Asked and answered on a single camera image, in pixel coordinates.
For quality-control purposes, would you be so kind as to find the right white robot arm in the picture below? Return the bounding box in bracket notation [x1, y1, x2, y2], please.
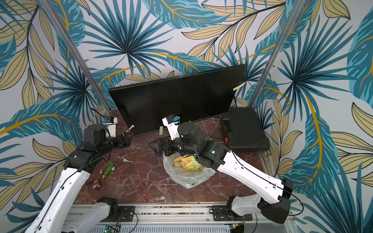
[152, 115, 294, 224]

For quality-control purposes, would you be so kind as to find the left aluminium corner post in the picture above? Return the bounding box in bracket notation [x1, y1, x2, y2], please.
[39, 0, 111, 112]

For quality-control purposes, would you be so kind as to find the yellow sticky note edge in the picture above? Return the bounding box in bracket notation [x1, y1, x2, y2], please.
[233, 82, 246, 91]

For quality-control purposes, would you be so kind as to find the black flat monitor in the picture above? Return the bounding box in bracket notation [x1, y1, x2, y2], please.
[108, 65, 247, 136]

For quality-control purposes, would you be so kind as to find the right aluminium corner post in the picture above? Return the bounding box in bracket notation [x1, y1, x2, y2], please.
[248, 1, 306, 108]

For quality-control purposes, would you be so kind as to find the pile of discarded sticky notes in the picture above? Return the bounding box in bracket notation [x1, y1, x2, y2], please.
[173, 156, 203, 173]

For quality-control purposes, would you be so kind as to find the brown small tool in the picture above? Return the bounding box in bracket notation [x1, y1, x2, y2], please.
[85, 179, 102, 189]

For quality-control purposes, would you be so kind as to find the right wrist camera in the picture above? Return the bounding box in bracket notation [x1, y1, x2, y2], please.
[162, 114, 180, 140]

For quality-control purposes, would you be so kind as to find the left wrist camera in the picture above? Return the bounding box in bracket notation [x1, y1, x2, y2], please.
[103, 116, 118, 138]

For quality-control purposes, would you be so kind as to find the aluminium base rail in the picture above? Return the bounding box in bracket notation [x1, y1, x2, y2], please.
[60, 203, 299, 233]

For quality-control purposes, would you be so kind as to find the black plastic tool case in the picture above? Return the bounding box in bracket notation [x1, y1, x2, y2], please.
[220, 107, 270, 153]

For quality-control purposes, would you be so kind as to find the mesh waste bin with liner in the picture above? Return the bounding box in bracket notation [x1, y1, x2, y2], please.
[163, 153, 215, 189]

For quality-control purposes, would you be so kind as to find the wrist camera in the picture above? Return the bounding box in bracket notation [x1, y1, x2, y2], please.
[103, 116, 118, 138]
[162, 114, 180, 140]

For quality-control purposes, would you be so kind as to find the aluminium corner post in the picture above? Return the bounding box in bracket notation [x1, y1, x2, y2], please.
[248, 1, 306, 108]
[39, 0, 111, 112]

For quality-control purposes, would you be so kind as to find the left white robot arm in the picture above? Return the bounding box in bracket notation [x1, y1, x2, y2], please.
[26, 124, 133, 233]

